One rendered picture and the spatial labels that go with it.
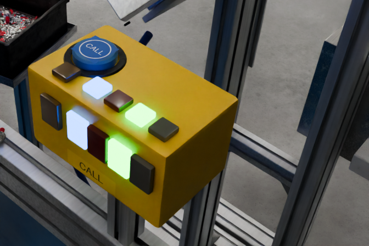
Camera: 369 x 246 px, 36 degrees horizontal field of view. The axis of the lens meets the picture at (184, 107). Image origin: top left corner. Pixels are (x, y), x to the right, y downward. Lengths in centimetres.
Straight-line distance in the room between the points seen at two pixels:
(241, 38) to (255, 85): 122
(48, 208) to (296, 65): 184
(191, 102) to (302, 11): 235
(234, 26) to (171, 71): 51
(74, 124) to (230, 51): 60
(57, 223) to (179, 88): 29
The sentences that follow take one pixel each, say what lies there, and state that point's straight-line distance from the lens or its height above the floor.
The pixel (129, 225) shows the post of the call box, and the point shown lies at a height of 89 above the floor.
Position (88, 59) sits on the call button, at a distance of 50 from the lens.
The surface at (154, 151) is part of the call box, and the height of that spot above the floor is 107.
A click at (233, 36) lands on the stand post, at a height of 82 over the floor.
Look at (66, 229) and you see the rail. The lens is 71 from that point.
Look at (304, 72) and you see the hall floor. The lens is 240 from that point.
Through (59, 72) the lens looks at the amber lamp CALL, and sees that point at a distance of 49.
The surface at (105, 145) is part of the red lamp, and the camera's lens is 47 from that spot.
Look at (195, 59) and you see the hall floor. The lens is 235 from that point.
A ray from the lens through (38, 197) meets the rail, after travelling 72.
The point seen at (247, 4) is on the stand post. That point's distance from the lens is 102.
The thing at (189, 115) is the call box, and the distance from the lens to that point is 46.
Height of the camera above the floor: 138
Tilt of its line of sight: 41 degrees down
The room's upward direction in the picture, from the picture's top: 7 degrees clockwise
